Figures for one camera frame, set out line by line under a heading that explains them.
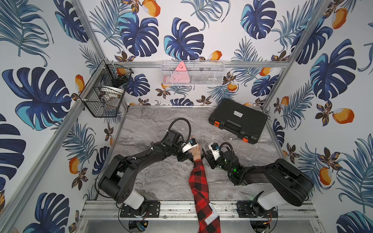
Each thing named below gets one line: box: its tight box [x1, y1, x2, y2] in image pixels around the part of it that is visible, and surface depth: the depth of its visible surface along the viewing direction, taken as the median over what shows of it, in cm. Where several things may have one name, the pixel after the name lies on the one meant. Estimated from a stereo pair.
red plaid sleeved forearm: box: [188, 159, 221, 233], surface depth 76 cm
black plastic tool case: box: [208, 98, 269, 145], surface depth 107 cm
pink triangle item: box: [171, 61, 191, 84], surface depth 92 cm
